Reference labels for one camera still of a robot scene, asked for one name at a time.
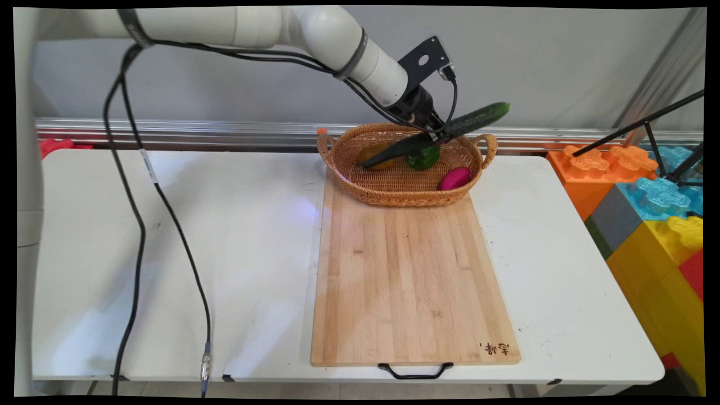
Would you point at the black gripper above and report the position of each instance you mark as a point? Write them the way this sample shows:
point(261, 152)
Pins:
point(417, 107)

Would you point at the long green cucumber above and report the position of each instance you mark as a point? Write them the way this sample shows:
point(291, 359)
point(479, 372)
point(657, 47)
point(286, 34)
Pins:
point(478, 119)

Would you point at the green bell pepper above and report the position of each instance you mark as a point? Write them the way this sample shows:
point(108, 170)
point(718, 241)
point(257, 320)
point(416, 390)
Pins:
point(423, 159)

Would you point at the magenta oval fruit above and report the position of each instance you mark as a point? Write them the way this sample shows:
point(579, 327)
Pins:
point(454, 179)

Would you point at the yellow orange mango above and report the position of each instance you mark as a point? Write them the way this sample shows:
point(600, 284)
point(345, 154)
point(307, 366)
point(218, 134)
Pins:
point(378, 157)

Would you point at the woven wicker basket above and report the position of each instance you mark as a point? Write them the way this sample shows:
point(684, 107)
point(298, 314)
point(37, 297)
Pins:
point(394, 185)

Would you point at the bamboo cutting board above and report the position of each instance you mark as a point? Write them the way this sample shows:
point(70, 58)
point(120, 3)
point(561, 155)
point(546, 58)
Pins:
point(410, 281)

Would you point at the orange toy block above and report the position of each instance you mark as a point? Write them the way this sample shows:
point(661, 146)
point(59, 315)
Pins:
point(588, 174)

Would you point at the grey toy block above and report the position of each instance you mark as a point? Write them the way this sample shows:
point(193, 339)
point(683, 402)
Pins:
point(613, 222)

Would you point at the black tripod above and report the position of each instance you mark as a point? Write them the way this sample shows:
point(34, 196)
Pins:
point(647, 121)

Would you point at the blue toy block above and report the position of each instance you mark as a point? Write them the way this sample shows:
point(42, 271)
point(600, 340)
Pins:
point(661, 194)

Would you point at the yellow toy block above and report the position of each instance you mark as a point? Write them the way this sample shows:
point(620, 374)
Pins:
point(658, 287)

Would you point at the red toy block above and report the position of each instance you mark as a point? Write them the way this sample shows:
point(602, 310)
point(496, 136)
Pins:
point(693, 273)

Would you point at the red plastic object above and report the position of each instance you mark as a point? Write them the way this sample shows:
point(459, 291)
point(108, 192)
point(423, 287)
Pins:
point(56, 147)

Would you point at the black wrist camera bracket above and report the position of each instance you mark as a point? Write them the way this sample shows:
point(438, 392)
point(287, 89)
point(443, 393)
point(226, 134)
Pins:
point(426, 59)

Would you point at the diagonal aluminium frame bar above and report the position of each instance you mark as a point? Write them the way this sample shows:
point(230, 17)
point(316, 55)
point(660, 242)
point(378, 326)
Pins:
point(664, 73)

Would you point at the horizontal aluminium rail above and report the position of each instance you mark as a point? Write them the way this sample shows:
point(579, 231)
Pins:
point(169, 134)

